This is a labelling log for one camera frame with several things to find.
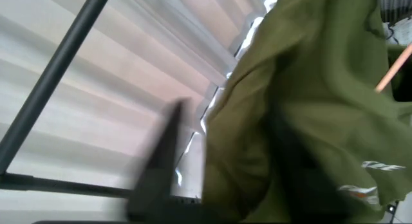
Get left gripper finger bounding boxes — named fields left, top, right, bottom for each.
left=126, top=98, right=202, bottom=223

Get green long-sleeved shirt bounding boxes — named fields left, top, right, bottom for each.
left=200, top=0, right=412, bottom=224

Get pink clothes hanger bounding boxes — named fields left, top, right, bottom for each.
left=374, top=42, right=412, bottom=93

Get pale grey shorts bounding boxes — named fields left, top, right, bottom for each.
left=382, top=17, right=412, bottom=47

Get black clothes rack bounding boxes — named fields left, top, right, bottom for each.
left=0, top=0, right=202, bottom=205

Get white laundry basket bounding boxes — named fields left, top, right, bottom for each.
left=377, top=0, right=412, bottom=24

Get white curtain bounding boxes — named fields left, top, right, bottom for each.
left=0, top=0, right=274, bottom=218

